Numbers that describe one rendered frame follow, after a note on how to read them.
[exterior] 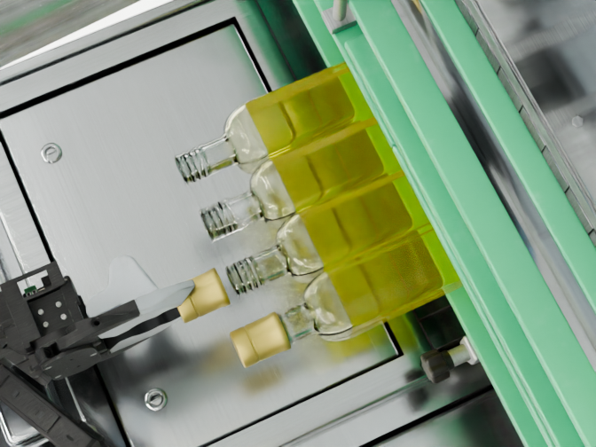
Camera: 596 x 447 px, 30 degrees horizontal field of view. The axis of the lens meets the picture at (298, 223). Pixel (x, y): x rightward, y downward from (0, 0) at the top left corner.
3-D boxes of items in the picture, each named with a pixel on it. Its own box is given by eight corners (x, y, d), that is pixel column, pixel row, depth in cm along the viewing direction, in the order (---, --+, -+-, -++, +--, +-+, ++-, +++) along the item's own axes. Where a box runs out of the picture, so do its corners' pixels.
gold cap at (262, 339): (282, 322, 95) (235, 343, 94) (294, 355, 96) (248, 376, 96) (270, 304, 98) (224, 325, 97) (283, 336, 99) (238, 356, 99)
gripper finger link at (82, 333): (129, 295, 92) (33, 342, 92) (136, 311, 91) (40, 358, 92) (144, 305, 96) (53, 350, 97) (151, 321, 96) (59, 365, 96)
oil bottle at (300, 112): (419, 51, 108) (217, 137, 105) (425, 23, 103) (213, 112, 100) (445, 99, 107) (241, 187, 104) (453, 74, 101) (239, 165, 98)
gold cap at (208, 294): (215, 273, 100) (170, 294, 100) (213, 262, 97) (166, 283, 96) (231, 308, 99) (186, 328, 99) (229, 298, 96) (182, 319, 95)
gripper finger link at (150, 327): (177, 248, 101) (81, 286, 98) (203, 306, 99) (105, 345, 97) (176, 261, 104) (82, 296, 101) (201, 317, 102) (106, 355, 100)
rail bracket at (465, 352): (531, 305, 109) (410, 362, 107) (547, 287, 103) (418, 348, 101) (552, 341, 108) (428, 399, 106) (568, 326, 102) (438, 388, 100)
